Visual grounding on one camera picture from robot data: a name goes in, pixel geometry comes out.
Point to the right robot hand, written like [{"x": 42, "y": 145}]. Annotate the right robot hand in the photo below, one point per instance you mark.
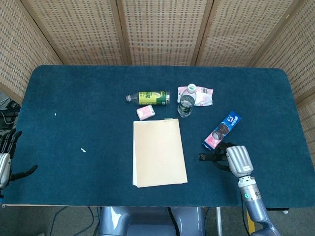
[{"x": 236, "y": 158}]

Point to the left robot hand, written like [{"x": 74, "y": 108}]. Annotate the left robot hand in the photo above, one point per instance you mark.
[{"x": 6, "y": 157}]

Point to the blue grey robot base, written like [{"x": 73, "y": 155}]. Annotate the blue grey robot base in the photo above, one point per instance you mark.
[{"x": 150, "y": 221}]

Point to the blue pink cookie package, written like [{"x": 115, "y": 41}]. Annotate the blue pink cookie package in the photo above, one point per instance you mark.
[{"x": 222, "y": 131}]

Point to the pink white snack bag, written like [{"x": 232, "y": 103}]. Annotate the pink white snack bag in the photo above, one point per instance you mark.
[{"x": 203, "y": 96}]

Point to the clear water bottle white cap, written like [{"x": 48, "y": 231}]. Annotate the clear water bottle white cap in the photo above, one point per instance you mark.
[{"x": 186, "y": 102}]

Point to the beige paper notepad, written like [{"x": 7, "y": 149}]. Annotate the beige paper notepad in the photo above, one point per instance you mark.
[{"x": 159, "y": 152}]

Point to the blue table mat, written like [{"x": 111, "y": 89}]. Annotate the blue table mat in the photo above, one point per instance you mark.
[{"x": 98, "y": 147}]

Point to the small pink tissue pack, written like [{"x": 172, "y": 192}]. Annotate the small pink tissue pack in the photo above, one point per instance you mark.
[{"x": 145, "y": 112}]

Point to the green label drink bottle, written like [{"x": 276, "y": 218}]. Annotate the green label drink bottle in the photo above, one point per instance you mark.
[{"x": 150, "y": 97}]

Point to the woven bamboo folding screen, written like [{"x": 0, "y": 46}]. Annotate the woven bamboo folding screen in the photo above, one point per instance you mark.
[{"x": 157, "y": 32}]

